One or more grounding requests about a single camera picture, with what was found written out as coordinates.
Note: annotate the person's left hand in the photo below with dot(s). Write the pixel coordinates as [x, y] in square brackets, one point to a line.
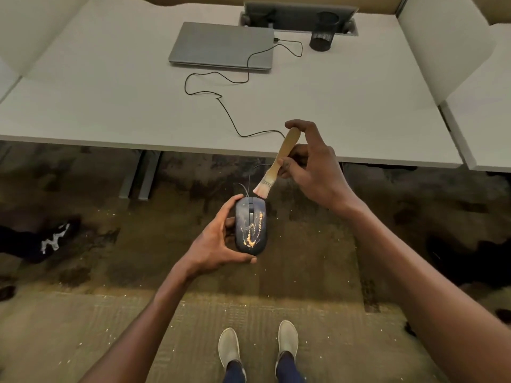
[203, 251]

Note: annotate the person's right hand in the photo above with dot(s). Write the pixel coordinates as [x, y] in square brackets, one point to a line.
[319, 175]

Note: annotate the person's right thumb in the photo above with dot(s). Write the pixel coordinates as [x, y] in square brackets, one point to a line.
[289, 167]

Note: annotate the person's right middle finger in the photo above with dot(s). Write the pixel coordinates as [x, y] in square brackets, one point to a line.
[302, 150]

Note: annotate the person's left thumb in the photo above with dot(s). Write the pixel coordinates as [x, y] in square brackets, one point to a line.
[239, 259]

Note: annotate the person's left middle finger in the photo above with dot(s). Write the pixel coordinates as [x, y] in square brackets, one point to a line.
[230, 227]

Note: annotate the dusty black computer mouse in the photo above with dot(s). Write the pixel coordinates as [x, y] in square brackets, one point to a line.
[251, 231]

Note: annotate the person's right forearm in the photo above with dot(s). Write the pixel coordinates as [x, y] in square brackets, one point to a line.
[419, 299]

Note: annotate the person's left forearm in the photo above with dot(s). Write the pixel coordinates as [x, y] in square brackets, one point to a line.
[139, 335]

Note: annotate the person's left grey shoe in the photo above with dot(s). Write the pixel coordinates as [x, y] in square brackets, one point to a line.
[228, 347]

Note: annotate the person's grey shoe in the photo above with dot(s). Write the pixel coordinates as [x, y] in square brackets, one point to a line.
[228, 347]
[288, 341]

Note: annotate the person's right grey shoe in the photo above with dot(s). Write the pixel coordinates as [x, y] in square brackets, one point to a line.
[288, 341]

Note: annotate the grey metal desk leg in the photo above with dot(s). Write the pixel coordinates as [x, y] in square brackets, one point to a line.
[139, 175]

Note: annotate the person's left leg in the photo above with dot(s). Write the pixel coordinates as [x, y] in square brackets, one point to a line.
[234, 372]

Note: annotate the person's leg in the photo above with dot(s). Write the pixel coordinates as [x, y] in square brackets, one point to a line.
[289, 370]
[234, 372]

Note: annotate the black mesh pen holder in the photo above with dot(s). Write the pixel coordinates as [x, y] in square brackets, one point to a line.
[322, 33]

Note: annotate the person's right leg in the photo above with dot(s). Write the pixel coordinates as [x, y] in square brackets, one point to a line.
[289, 370]

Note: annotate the closed grey laptop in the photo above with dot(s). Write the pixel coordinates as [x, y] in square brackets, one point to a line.
[223, 45]

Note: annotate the white desk divider panel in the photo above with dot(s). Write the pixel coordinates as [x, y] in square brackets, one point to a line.
[36, 27]
[443, 39]

